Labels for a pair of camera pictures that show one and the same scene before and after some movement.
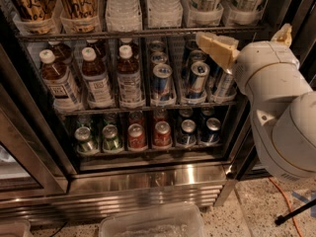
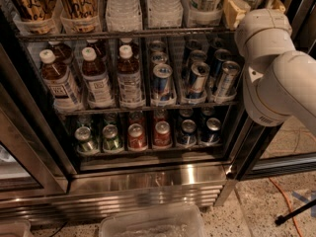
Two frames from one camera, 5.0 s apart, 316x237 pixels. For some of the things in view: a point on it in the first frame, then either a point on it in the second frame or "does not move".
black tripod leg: [281, 218] does not move
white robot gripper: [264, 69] to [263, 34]
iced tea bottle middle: [99, 90] does not move
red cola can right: [162, 134] does not move
